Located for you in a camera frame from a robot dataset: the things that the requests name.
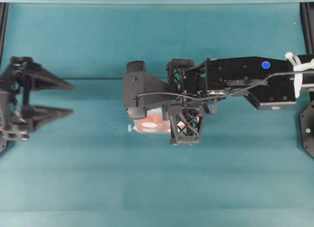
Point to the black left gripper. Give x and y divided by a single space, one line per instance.
14 91

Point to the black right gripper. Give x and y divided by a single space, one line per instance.
185 114

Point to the clear zip bag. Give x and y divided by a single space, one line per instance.
149 124

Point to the orange tape roll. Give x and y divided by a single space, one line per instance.
149 125

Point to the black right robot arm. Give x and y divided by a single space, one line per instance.
267 84

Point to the white zip tie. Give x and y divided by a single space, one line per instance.
298 67

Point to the teal table mat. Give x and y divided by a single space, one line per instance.
90 170

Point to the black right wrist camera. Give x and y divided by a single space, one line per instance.
142 91

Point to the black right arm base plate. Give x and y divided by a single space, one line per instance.
306 120

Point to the black aluminium frame rail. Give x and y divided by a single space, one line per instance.
307 20

